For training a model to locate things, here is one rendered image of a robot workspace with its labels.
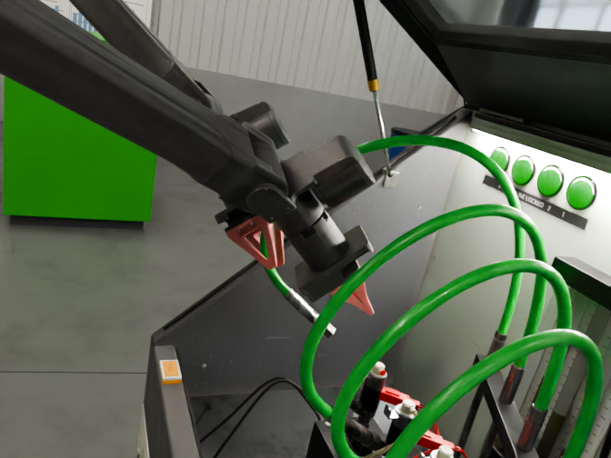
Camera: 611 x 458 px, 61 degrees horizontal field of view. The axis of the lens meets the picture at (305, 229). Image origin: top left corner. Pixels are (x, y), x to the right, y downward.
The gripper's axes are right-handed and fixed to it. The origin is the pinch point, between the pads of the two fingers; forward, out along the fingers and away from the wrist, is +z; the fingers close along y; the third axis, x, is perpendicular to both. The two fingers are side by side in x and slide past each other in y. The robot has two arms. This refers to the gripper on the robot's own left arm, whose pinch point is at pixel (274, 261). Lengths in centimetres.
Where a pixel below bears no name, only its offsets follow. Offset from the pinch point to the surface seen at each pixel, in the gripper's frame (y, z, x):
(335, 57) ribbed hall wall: 615, -253, 39
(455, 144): 2.4, -2.7, -29.4
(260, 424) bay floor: 18.6, 24.3, 24.3
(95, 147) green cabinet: 225, -143, 170
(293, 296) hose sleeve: 2.3, 5.7, 0.7
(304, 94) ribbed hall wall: 603, -228, 96
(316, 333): -17.4, 10.3, -7.7
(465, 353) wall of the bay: 30.8, 29.4, -13.9
